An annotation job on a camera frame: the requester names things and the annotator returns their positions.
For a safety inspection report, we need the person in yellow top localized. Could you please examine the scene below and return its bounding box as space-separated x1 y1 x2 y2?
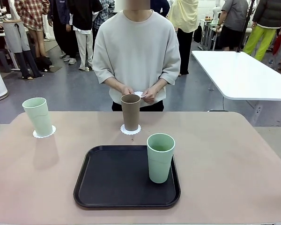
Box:
167 0 200 76

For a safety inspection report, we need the black shoulder bag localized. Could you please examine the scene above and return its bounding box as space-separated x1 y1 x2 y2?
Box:
193 23 203 44

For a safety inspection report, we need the person's right forearm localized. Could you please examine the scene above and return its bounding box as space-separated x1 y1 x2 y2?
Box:
105 77 127 92

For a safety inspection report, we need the person's left forearm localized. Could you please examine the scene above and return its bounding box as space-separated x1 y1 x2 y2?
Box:
151 78 167 93

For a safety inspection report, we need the brown tall cup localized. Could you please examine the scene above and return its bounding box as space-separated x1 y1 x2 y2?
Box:
120 93 141 132

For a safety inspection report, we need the white metal-frame desk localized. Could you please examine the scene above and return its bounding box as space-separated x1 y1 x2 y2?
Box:
200 18 223 51

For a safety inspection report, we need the person's right hand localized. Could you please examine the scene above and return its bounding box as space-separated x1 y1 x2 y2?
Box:
120 85 134 96

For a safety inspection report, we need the person in blue checked shirt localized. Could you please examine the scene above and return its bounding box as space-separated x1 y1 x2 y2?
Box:
92 0 115 43

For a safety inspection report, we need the large white table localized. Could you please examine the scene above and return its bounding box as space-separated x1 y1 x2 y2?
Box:
191 50 281 127

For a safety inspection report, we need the person in red plaid shirt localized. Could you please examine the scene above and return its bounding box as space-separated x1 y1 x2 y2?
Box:
14 0 51 58

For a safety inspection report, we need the grey plastic stool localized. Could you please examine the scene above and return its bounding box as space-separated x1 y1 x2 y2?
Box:
0 49 12 73

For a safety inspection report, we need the person's left hand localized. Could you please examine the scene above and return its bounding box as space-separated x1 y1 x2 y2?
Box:
142 88 159 104

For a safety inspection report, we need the person in beige sweater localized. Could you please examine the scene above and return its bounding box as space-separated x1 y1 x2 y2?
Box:
92 0 181 112

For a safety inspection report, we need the person in white trousers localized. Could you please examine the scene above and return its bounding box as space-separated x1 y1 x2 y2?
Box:
67 0 104 71

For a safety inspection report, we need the black floor bag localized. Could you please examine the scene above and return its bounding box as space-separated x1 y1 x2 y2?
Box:
36 56 53 71

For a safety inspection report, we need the black pole stand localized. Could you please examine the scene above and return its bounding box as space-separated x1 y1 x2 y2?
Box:
236 0 256 53

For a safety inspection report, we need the person in navy jacket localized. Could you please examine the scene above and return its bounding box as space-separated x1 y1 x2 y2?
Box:
48 0 73 61

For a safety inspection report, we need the black plastic serving tray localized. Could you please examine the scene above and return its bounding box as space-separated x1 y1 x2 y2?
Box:
73 144 181 210

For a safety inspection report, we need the person in lime trousers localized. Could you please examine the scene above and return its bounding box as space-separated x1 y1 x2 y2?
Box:
242 0 281 63

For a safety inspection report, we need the person in grey t-shirt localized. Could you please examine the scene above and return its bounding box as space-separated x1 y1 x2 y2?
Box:
216 0 249 51

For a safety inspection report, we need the pale green tall cup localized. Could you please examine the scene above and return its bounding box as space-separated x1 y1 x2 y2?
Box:
147 133 176 184
22 97 53 137

